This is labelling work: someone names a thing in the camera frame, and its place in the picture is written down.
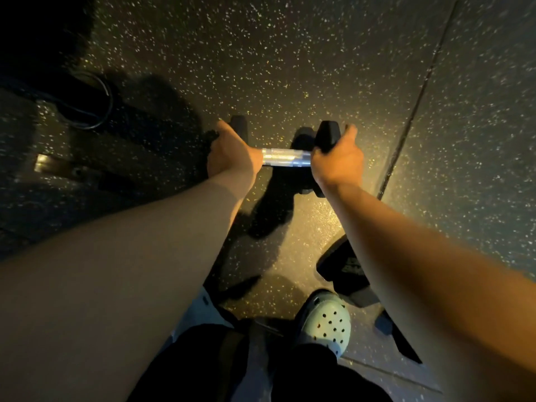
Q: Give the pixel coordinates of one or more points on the person's right hand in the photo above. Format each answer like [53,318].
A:
[340,165]

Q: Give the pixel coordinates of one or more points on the person's left hand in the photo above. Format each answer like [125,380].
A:
[232,154]

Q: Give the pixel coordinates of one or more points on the person's left thumb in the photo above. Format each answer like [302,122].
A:
[225,128]

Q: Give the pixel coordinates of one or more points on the person's right thumb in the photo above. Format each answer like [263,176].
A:
[351,133]

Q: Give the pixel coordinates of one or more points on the person's right forearm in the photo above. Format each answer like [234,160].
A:
[439,288]

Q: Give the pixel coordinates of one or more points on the person's left forearm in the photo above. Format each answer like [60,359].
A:
[125,263]

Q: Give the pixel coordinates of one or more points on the black hex dumbbell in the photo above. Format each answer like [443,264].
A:
[345,267]

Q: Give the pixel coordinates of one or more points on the dark equipment base with metal foot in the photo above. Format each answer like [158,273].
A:
[63,165]

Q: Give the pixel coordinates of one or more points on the pale green left clog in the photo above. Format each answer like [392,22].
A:
[201,309]

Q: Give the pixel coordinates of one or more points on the pale green clog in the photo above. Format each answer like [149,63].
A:
[201,309]
[325,324]

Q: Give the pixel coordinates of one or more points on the pale green right clog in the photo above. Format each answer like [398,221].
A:
[325,324]

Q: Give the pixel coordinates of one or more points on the black trousers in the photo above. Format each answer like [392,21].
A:
[318,376]

